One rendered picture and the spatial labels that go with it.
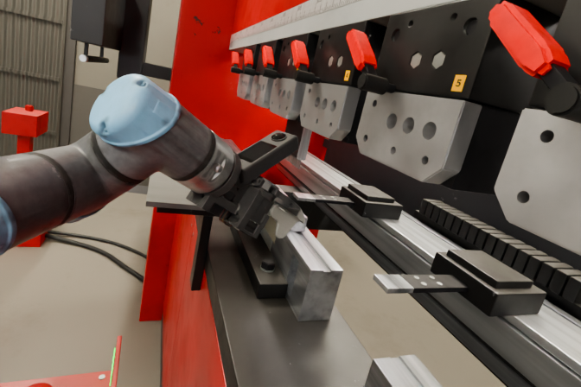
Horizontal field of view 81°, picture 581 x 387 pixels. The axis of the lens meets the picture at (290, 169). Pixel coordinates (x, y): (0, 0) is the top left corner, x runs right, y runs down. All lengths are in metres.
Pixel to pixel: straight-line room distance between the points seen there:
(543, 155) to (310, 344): 0.42
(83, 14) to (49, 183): 1.38
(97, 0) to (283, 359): 1.49
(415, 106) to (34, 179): 0.34
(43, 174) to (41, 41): 3.14
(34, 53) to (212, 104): 2.18
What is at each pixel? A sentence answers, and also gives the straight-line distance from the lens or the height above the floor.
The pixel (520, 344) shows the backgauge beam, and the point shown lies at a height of 0.96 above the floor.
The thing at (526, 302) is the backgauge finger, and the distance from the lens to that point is 0.64.
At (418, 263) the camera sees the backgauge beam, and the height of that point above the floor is 0.95.
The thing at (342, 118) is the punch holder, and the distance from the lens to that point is 0.48.
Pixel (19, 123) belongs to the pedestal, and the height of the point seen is 0.75.
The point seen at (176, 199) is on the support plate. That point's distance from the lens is 0.64.
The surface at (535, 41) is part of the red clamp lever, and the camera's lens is 0.25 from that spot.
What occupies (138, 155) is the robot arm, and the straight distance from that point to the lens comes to 0.37.
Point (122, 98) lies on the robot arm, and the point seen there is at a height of 1.19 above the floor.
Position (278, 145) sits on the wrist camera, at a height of 1.15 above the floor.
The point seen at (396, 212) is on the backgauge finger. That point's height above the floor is 1.01.
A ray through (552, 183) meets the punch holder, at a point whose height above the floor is 1.21.
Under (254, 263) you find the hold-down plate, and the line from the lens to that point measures 0.67.
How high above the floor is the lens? 1.23
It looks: 13 degrees down
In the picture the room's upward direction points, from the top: 13 degrees clockwise
